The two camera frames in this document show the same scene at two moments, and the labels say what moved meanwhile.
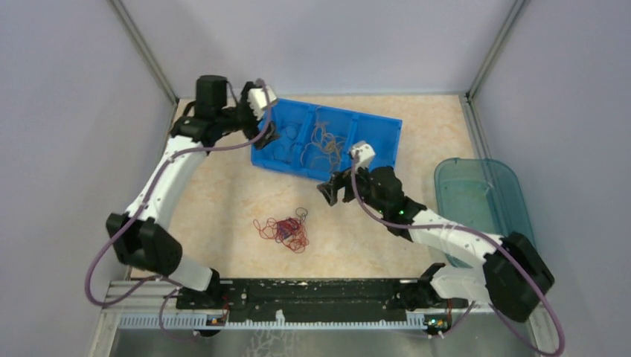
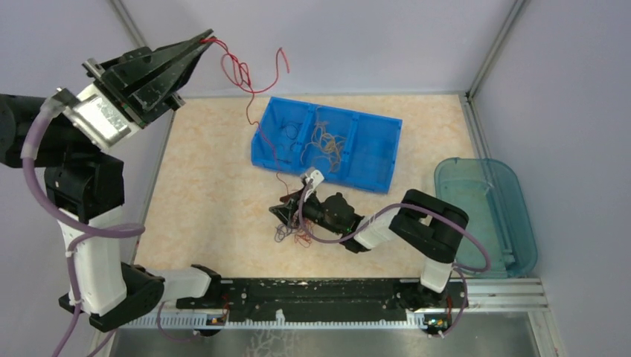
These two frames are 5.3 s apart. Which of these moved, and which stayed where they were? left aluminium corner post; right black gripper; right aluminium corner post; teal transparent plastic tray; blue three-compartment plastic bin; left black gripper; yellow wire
Moved: right black gripper; left black gripper
Stayed: left aluminium corner post; yellow wire; right aluminium corner post; teal transparent plastic tray; blue three-compartment plastic bin
